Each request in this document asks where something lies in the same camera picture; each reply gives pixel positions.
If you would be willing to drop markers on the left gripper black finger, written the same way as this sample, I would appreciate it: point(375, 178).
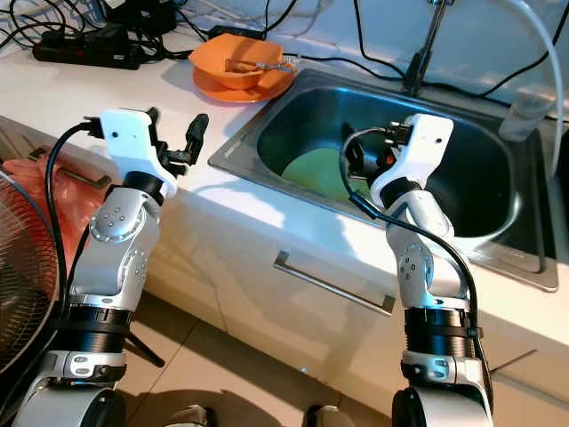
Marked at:
point(197, 135)
point(155, 124)

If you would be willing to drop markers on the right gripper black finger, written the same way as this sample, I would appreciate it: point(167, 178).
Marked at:
point(352, 142)

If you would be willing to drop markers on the orange plastic plate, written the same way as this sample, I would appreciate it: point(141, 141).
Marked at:
point(253, 92)

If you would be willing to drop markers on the orange plastic bowl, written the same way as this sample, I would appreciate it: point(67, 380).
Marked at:
point(220, 52)

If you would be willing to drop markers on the metal spoon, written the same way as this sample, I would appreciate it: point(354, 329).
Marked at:
point(262, 65)

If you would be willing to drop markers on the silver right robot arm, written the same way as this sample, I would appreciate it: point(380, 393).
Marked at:
point(418, 267)

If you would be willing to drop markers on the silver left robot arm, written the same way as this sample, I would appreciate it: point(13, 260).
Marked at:
point(116, 267)

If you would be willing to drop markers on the stainless steel sink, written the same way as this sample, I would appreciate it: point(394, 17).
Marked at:
point(320, 107)

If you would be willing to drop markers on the green plastic plate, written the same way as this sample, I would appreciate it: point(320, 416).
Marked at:
point(316, 173)

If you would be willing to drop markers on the dark metal faucet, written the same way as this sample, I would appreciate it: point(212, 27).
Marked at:
point(420, 62)

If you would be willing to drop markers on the black power strip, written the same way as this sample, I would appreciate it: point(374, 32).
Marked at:
point(84, 52)

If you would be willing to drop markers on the black power adapter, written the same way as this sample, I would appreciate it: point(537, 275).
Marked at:
point(227, 32)

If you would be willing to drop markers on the black labelled device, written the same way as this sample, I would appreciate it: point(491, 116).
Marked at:
point(138, 14)

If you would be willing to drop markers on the red plastic bag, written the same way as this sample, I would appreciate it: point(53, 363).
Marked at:
point(67, 222)

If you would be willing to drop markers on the clear drinking glass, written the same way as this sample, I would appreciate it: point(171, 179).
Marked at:
point(529, 111)

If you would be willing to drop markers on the black stand leg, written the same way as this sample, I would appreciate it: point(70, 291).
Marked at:
point(142, 347)

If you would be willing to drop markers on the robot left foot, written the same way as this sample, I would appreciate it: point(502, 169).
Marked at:
point(187, 416)

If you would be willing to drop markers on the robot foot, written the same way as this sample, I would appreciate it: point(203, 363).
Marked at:
point(324, 416)
point(187, 416)

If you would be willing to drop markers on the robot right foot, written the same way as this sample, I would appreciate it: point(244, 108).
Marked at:
point(324, 416)

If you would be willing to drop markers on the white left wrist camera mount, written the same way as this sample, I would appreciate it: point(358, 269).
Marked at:
point(133, 142)

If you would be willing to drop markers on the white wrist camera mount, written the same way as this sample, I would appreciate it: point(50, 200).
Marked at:
point(133, 142)
point(427, 142)

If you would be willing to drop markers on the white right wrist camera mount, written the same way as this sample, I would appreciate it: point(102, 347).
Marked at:
point(427, 142)

